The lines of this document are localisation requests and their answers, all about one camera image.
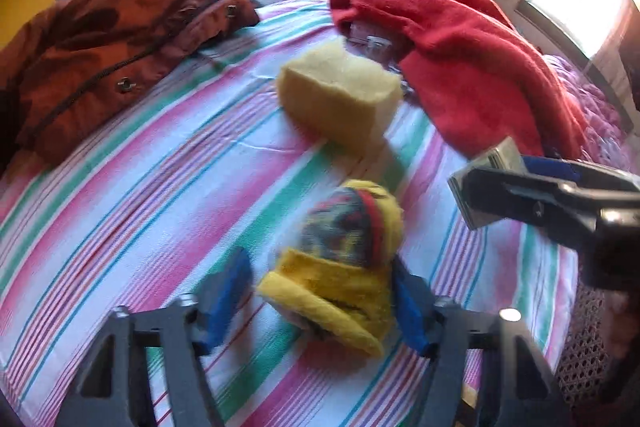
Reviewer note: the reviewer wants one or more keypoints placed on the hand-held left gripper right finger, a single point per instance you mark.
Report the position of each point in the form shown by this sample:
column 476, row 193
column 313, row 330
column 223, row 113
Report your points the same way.
column 407, row 307

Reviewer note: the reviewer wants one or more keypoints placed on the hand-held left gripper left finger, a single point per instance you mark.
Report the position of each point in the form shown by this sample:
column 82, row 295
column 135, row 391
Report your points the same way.
column 230, row 292

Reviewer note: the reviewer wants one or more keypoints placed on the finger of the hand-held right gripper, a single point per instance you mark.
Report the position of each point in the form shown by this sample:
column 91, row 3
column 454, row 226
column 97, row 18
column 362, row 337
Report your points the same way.
column 550, row 169
column 530, row 199

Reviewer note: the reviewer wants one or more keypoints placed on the small silver box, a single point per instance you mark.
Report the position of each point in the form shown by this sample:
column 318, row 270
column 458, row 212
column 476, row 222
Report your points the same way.
column 502, row 154

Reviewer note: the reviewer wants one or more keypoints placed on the yellow sock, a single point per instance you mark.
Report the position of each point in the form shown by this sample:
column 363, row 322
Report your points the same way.
column 350, row 287

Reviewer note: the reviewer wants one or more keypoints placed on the pink quilt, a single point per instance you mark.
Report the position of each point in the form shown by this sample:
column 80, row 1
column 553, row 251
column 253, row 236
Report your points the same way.
column 600, row 117

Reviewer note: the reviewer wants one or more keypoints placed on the striped bed blanket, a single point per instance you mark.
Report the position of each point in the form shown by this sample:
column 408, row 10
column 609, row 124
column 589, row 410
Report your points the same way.
column 150, row 207

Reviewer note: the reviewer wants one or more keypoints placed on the woven rattan seat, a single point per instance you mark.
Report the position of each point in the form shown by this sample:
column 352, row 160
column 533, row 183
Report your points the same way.
column 580, row 357

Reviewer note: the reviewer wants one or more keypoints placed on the red towel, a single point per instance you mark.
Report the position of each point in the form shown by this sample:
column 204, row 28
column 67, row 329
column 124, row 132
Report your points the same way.
column 475, row 57

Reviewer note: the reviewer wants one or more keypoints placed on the yellow sponge block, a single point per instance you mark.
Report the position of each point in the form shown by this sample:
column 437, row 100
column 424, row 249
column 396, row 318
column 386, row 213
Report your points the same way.
column 340, row 102

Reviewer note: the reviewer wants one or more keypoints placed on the rust brown jacket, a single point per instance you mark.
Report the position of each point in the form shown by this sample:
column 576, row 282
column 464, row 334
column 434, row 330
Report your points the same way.
column 100, row 47

